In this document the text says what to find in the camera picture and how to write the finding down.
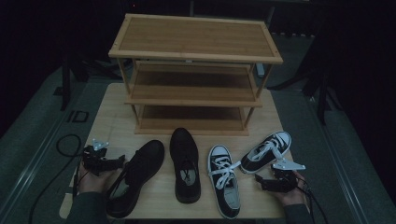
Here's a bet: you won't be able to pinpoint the person's left hand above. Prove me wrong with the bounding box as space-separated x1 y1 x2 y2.
77 161 123 194

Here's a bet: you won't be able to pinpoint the black canvas sneaker white laces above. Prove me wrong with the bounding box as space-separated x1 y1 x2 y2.
206 144 242 220
239 130 293 175

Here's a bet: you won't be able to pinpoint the black floor cable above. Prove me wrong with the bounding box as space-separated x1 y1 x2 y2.
28 133 83 224

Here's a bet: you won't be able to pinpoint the black leather shoe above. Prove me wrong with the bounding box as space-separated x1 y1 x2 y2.
105 139 166 219
169 127 202 204

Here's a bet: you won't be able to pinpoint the wooden shoe rack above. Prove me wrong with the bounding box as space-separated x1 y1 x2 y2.
107 12 284 137

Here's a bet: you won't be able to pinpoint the person's right hand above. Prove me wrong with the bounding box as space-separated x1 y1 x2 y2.
274 171 307 207

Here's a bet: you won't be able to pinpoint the left hand-held gripper cable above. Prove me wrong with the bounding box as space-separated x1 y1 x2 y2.
72 161 90 200

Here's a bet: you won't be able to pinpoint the black stand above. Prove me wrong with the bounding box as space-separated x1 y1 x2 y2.
60 46 90 112
267 62 344 126

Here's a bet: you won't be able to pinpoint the right hand-held gripper cable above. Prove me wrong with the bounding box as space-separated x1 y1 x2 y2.
297 178 330 224

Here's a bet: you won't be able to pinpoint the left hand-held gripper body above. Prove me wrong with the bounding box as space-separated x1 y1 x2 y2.
81 138 110 177

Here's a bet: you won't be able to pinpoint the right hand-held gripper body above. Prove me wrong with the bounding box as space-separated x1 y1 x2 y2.
271 158 306 192

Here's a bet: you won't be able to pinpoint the hand-held gripper cable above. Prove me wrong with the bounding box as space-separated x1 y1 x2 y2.
297 178 330 224
72 161 90 200

